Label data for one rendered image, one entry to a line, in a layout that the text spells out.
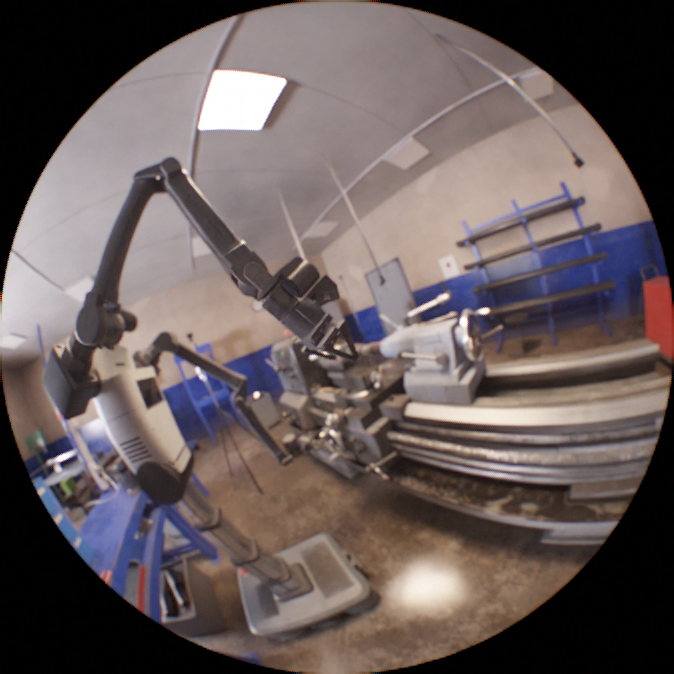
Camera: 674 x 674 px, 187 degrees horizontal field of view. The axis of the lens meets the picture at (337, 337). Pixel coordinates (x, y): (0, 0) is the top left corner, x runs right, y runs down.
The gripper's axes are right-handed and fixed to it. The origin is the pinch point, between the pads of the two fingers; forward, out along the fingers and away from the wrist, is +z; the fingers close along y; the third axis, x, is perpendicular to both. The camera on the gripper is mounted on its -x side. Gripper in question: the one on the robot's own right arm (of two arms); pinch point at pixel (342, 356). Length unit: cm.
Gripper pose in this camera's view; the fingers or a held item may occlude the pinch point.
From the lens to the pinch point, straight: 44.2
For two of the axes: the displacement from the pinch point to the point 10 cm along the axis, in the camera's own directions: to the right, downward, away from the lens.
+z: 7.2, 6.3, 2.9
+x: -5.4, 7.7, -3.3
